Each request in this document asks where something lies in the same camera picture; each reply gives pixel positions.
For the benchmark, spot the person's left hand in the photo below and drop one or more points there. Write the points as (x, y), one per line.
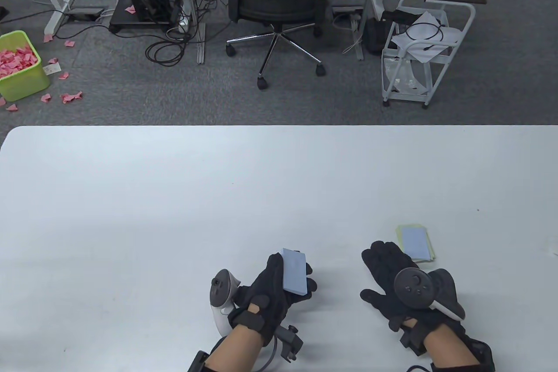
(266, 298)

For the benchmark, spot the person's right hand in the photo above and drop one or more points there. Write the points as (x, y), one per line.
(383, 271)

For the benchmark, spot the stack of torn sticky notes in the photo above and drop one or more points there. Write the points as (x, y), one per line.
(416, 241)

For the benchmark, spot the person's left forearm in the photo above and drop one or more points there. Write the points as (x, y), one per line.
(235, 352)

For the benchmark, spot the person's right forearm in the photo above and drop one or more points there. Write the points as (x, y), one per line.
(451, 352)

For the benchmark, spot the white right hand controller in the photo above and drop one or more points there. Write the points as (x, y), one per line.
(412, 287)

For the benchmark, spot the white hand controller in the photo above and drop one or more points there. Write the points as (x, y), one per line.
(222, 289)
(412, 287)

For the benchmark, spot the white left hand controller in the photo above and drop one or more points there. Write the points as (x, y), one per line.
(222, 289)

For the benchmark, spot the black bag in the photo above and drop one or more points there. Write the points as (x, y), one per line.
(375, 34)

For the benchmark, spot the white paper sheets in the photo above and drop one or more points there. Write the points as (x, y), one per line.
(449, 38)

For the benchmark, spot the white utility cart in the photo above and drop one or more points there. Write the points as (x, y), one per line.
(462, 36)

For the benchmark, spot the grey metal desk leg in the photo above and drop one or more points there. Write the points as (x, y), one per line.
(200, 42)

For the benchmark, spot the grey power strip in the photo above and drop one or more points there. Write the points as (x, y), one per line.
(346, 10)
(85, 13)

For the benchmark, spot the scattered pink paper pieces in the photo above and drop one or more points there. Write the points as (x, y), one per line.
(69, 97)

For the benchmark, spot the white power strip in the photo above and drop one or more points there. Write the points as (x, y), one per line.
(183, 23)

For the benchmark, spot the black wheeled tower stand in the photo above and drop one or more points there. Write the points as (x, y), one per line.
(124, 18)

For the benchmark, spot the white paper tag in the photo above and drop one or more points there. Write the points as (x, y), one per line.
(52, 69)

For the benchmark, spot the green plastic bin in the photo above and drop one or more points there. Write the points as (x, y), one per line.
(26, 80)

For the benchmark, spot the pile of pink paper scraps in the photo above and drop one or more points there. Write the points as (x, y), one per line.
(15, 60)

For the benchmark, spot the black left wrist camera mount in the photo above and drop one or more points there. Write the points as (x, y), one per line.
(287, 339)

